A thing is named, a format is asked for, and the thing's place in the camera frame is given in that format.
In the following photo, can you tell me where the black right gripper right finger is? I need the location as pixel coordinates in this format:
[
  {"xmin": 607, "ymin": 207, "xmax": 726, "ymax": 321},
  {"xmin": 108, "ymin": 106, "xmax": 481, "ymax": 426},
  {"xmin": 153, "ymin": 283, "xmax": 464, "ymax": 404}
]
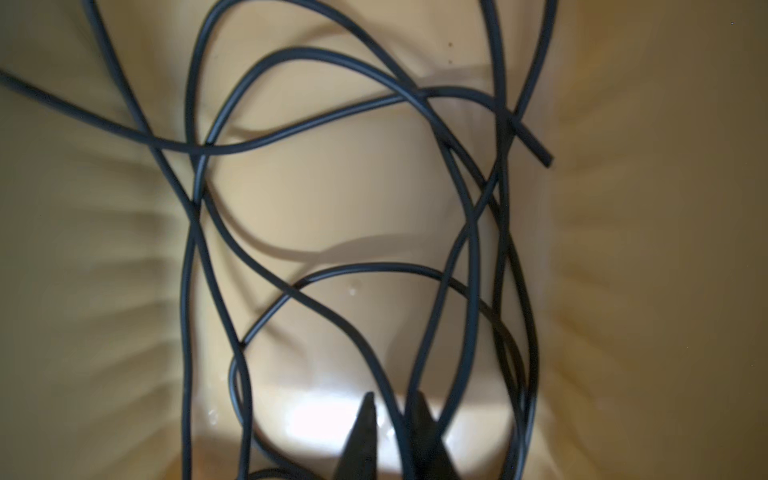
[{"xmin": 410, "ymin": 391, "xmax": 459, "ymax": 480}]

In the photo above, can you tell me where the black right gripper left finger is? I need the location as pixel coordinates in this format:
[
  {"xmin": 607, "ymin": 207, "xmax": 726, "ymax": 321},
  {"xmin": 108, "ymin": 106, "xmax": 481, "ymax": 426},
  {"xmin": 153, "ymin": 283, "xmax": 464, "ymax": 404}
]
[{"xmin": 334, "ymin": 391, "xmax": 378, "ymax": 480}]

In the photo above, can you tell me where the yellow plastic bin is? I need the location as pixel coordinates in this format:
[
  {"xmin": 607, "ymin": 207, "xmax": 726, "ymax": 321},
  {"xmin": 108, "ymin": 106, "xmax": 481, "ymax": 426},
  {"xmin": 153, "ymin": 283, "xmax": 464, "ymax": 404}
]
[{"xmin": 1, "ymin": 1, "xmax": 767, "ymax": 479}]

